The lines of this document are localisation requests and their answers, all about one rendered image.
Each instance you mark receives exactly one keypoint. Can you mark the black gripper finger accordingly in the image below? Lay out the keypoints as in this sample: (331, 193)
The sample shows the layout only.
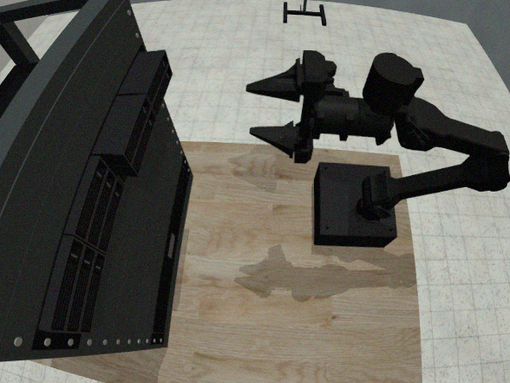
(286, 86)
(280, 137)

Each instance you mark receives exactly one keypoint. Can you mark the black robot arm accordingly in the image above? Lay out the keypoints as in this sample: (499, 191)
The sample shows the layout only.
(388, 99)

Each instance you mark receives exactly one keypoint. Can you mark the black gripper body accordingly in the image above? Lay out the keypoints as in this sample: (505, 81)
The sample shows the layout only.
(334, 114)

